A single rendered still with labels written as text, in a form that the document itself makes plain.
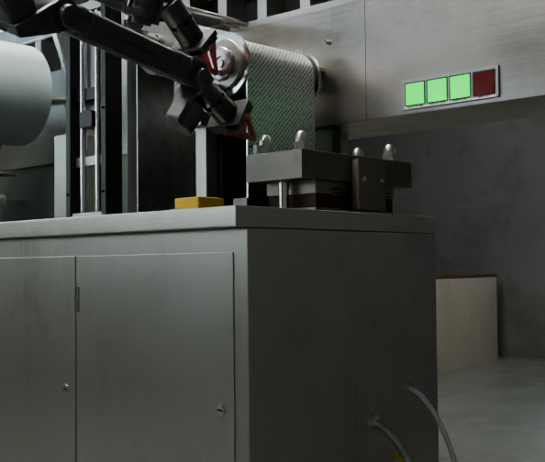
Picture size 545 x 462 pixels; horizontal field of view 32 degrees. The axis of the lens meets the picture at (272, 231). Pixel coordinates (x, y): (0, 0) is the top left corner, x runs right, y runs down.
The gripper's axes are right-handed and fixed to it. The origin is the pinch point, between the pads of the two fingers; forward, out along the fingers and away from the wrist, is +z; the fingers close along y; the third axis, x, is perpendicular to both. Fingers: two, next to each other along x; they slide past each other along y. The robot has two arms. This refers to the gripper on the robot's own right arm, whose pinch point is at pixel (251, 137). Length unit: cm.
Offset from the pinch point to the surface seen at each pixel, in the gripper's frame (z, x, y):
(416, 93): 20.5, 23.8, 24.3
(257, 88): -4.2, 10.5, 0.2
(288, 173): -0.6, -11.6, 16.3
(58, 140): 0, 8, -80
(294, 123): 10.0, 10.9, 0.3
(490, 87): 21, 23, 44
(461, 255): 507, 259, -287
